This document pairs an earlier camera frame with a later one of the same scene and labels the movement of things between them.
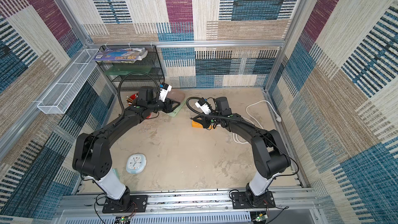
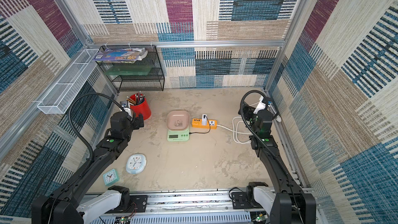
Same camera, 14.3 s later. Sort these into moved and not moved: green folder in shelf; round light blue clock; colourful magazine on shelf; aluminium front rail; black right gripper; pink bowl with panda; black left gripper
Moved: black right gripper; pink bowl with panda; black left gripper
Not moved: colourful magazine on shelf; green folder in shelf; round light blue clock; aluminium front rail
